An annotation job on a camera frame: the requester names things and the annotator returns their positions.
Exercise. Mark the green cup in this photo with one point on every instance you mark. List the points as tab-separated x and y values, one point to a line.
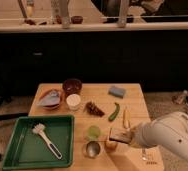
93	133

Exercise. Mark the small brown bowl on shelf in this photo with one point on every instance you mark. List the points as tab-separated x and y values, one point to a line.
76	19

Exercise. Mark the brown felt eraser block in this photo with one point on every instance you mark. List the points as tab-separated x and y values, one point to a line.
120	135

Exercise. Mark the silver fork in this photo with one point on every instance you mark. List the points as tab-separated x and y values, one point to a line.
144	155

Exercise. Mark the purple bowl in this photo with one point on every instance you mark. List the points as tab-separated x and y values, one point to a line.
72	86

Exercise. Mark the yellow round fruit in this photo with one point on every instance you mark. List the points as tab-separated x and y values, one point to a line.
111	145

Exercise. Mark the metal measuring cup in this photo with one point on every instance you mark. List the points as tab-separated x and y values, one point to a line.
93	149

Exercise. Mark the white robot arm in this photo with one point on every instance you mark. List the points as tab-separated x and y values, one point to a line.
169	131

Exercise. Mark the green chili pepper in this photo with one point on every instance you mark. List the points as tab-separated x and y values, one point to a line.
115	113

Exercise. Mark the white dish brush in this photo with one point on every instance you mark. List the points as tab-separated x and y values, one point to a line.
39	129

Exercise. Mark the green plastic tray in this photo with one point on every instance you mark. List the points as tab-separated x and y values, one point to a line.
27	150

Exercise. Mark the white cup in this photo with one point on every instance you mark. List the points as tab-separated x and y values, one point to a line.
73	101

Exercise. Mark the blue sponge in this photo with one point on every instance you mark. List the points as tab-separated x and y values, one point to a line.
116	91

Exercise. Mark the brown pine cone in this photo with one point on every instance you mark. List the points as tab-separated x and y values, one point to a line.
93	109

